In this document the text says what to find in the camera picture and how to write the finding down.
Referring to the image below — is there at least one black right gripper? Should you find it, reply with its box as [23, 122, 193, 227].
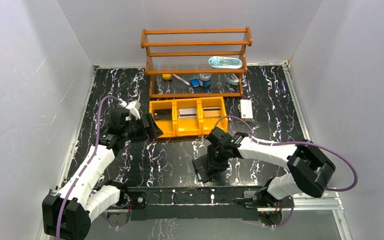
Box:
[206, 144, 230, 174]

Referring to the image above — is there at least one black leather card holder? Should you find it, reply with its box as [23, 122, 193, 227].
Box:
[192, 153, 229, 183]

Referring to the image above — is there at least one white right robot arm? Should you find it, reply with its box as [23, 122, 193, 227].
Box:
[192, 127, 336, 207]

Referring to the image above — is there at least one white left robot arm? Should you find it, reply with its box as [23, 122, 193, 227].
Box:
[42, 108, 163, 240]

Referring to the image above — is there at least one black cards stack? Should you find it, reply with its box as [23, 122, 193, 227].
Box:
[153, 108, 172, 121]

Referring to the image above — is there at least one silver cards stack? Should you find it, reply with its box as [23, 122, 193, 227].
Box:
[177, 108, 198, 119]

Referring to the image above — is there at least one gold cards stack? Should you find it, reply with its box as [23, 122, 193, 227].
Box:
[202, 107, 222, 119]

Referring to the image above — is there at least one left yellow plastic bin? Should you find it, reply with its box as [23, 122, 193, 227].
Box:
[149, 100, 177, 138]

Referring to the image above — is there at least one yellow plastic bin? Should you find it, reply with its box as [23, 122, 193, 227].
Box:
[174, 98, 201, 137]
[198, 96, 228, 135]
[149, 100, 177, 138]

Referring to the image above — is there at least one middle yellow plastic bin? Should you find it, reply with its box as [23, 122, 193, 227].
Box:
[174, 98, 201, 137]

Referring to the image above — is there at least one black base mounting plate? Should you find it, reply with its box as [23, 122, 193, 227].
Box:
[97, 186, 284, 222]

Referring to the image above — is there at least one right yellow plastic bin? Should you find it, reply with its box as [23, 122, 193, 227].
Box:
[198, 96, 228, 135]

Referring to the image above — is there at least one small yellow object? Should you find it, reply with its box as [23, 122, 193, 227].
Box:
[162, 74, 172, 81]

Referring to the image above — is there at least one red white marker pen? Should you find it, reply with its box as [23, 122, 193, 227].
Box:
[172, 73, 191, 87]

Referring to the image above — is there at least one white small box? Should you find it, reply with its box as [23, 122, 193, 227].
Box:
[239, 99, 254, 122]

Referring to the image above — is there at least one round tape tin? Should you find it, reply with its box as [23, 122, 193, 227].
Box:
[198, 73, 212, 88]

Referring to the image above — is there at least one grey stapler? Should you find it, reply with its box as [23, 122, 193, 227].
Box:
[225, 74, 240, 86]

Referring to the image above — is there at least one orange wooden shelf rack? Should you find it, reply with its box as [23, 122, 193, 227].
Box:
[140, 26, 253, 99]

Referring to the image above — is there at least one blue blister pack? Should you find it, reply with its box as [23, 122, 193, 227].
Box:
[208, 56, 243, 69]

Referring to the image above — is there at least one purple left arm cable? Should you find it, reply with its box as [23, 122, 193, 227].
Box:
[55, 96, 128, 240]

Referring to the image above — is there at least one aluminium frame rail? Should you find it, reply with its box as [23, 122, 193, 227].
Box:
[36, 189, 354, 240]

